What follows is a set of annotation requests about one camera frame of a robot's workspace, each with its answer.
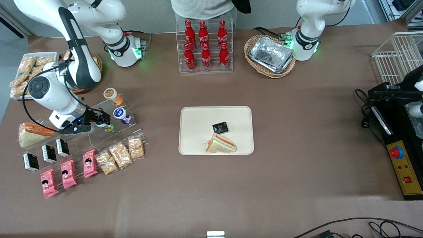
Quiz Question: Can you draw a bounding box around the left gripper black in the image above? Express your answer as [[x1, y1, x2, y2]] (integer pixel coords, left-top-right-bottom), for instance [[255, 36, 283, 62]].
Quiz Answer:
[[368, 64, 423, 101]]

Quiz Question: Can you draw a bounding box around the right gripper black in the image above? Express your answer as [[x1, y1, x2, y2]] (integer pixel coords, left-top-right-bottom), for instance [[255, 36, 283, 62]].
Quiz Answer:
[[75, 111, 111, 129]]

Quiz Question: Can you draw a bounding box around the blue gum bottle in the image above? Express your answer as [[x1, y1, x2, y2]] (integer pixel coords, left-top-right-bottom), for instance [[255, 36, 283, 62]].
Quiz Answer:
[[113, 107, 132, 125]]

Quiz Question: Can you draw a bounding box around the orange gum bottle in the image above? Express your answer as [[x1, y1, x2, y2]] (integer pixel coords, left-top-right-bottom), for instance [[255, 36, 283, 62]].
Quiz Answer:
[[103, 88, 123, 106]]

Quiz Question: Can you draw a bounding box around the white rectangular snack tray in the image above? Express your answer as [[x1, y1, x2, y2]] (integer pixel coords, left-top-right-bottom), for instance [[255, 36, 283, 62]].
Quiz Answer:
[[9, 52, 60, 100]]

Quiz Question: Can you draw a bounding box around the cream plastic tray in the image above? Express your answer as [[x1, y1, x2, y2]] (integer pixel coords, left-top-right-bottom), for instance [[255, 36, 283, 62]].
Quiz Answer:
[[178, 106, 255, 156]]

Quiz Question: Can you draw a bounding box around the silver foil tray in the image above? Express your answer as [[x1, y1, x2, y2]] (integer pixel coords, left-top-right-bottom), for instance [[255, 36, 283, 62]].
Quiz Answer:
[[249, 36, 294, 74]]

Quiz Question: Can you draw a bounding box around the small clear acrylic riser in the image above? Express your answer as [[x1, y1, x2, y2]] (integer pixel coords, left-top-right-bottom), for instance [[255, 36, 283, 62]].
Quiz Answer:
[[79, 94, 135, 133]]

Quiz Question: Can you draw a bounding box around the large clear acrylic riser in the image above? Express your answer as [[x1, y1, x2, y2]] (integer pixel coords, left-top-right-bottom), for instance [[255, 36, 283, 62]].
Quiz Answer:
[[18, 118, 148, 186]]

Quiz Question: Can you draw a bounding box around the clear wrapped cracker pack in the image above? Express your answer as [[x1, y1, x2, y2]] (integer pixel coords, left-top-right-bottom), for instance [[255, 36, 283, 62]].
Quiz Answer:
[[127, 137, 145, 161], [96, 150, 119, 175], [109, 143, 133, 169]]

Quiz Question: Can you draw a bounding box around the pink snack packet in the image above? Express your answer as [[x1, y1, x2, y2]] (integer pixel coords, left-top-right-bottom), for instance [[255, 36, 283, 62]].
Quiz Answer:
[[60, 159, 78, 189], [83, 149, 98, 178], [40, 169, 60, 199]]

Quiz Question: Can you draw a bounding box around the black white snack packet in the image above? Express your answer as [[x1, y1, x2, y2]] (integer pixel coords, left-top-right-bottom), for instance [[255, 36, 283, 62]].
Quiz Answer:
[[41, 145, 57, 164], [55, 138, 70, 157], [212, 122, 230, 135], [22, 153, 40, 173]]

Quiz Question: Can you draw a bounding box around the dark brown wicker basket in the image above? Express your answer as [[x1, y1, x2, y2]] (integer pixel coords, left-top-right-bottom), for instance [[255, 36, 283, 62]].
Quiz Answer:
[[71, 51, 103, 95]]

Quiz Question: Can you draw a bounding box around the red emergency stop button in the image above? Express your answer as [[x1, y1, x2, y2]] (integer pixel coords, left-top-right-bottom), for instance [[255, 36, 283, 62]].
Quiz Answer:
[[389, 146, 404, 160]]

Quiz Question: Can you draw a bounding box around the wrapped triangle sandwich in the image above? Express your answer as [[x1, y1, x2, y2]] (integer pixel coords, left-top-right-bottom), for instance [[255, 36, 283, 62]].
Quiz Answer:
[[18, 122, 56, 148], [203, 133, 238, 154]]

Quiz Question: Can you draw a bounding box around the black yellow control box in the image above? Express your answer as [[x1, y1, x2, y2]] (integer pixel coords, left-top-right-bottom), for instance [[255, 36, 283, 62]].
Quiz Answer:
[[368, 83, 423, 201]]

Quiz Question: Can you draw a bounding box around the red cola bottle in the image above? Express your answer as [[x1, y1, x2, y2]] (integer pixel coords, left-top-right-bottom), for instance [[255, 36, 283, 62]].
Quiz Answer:
[[202, 42, 212, 70], [219, 42, 229, 70], [198, 20, 209, 49], [217, 20, 228, 47], [184, 19, 196, 50], [184, 43, 196, 71]]

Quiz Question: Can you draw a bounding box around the clear acrylic bottle rack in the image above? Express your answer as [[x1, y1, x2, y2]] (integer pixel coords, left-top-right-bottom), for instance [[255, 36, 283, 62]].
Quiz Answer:
[[176, 18, 234, 74]]

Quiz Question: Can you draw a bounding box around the light wicker basket scalloped rim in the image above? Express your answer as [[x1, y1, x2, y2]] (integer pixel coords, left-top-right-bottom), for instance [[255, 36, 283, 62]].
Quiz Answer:
[[244, 34, 296, 79]]

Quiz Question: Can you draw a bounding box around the person in white shirt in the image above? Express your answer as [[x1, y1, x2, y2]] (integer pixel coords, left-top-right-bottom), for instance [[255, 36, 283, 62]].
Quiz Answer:
[[170, 0, 237, 20]]

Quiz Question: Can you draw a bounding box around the black garment piece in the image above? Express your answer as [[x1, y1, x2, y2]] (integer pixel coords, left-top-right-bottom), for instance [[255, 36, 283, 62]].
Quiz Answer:
[[231, 0, 250, 14]]

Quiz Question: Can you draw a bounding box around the right wrist grey camera box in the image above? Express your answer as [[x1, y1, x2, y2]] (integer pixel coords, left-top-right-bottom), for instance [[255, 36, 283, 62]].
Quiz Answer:
[[59, 124, 95, 135]]

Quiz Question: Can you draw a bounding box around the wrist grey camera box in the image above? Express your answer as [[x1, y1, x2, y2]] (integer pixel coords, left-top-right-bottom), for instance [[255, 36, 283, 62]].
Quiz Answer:
[[405, 102, 423, 118], [59, 124, 95, 135]]

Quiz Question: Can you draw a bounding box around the left wrist grey camera box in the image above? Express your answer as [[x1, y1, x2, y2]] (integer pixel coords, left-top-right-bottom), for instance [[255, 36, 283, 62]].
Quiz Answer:
[[405, 102, 423, 118]]

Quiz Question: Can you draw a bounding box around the white wire basket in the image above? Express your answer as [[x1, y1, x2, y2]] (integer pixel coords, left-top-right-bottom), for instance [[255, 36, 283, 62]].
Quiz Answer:
[[372, 31, 423, 86]]

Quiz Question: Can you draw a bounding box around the black power cable with plug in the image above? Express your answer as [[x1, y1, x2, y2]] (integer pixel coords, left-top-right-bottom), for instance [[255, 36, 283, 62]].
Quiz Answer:
[[355, 89, 388, 149]]

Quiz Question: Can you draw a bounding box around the aluminium frame rack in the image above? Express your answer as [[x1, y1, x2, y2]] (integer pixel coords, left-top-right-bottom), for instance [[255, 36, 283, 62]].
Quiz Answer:
[[378, 0, 423, 30]]

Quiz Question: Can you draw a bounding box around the dark metal frame bar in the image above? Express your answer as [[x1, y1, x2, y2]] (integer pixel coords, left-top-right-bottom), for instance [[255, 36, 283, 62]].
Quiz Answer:
[[0, 4, 32, 39]]

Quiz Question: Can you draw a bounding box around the long black cable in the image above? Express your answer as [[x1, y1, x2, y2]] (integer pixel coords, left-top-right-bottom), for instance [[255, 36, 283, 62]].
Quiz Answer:
[[292, 217, 423, 238]]

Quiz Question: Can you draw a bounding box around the looped black cable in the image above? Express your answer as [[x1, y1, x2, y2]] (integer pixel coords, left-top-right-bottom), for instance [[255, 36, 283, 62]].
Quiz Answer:
[[368, 221, 423, 238]]

